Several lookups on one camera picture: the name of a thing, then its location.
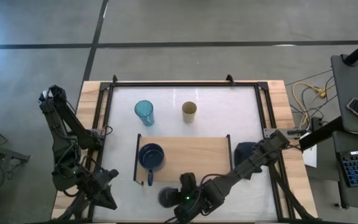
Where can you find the black frame clamp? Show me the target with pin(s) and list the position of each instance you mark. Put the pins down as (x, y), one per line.
(114, 79)
(230, 80)

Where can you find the white table sheet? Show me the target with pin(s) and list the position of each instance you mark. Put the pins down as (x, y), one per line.
(213, 109)

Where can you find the grey metal mounting bracket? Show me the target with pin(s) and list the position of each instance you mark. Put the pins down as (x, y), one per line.
(292, 132)

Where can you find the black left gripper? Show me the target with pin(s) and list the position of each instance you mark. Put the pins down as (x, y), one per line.
(99, 183)

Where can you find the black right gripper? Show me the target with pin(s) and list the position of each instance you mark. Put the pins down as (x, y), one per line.
(191, 205)

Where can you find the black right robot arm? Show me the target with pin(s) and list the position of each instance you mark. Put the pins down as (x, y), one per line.
(247, 163)

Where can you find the wooden shelf tray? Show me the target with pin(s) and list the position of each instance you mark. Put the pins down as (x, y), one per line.
(197, 155)

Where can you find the grey metal stand bar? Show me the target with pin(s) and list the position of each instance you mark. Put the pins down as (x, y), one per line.
(11, 154)

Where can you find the grey mug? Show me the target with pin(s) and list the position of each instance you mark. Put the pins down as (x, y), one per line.
(166, 197)

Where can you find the white paper sheet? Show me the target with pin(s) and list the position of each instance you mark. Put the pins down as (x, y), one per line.
(310, 157)

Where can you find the grey side desk top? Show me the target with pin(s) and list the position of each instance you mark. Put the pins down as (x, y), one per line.
(353, 81)

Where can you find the grey keyboard desk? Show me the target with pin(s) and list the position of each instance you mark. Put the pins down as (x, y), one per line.
(353, 196)

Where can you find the teal transparent tumbler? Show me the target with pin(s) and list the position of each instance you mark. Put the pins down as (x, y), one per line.
(145, 113)

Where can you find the dark blue mug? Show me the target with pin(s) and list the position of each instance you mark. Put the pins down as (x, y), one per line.
(151, 158)

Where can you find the black power strip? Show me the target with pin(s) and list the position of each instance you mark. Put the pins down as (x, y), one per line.
(315, 123)

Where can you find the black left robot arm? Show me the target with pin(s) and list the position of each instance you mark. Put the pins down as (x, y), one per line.
(61, 124)

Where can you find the dark navy folded cloth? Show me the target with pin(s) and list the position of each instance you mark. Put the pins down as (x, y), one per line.
(241, 152)

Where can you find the beige plastic cup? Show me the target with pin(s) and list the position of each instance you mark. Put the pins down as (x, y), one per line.
(189, 116)

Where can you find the black metal table frame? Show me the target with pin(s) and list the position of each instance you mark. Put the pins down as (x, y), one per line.
(106, 93)

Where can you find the black slanted support bar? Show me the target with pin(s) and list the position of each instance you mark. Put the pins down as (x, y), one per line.
(322, 133)

